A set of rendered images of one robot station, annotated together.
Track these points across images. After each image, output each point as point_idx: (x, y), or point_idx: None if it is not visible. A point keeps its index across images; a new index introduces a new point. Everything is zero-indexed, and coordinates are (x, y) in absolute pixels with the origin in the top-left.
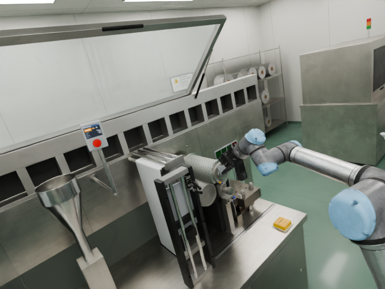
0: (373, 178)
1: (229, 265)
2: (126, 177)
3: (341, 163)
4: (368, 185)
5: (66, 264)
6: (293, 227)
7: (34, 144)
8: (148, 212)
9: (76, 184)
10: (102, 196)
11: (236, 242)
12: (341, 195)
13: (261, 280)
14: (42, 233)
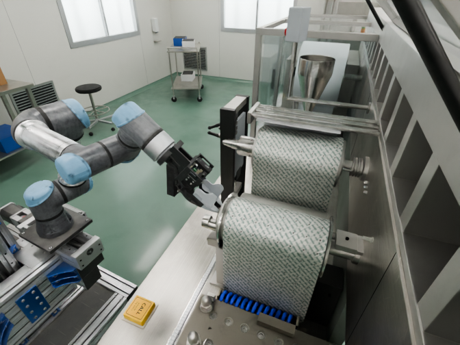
0: (39, 109)
1: (207, 232)
2: (364, 146)
3: (40, 127)
4: (50, 104)
5: (346, 158)
6: (122, 310)
7: (390, 25)
8: (344, 217)
9: (303, 67)
10: (360, 137)
11: (208, 263)
12: (76, 101)
13: None
14: (357, 116)
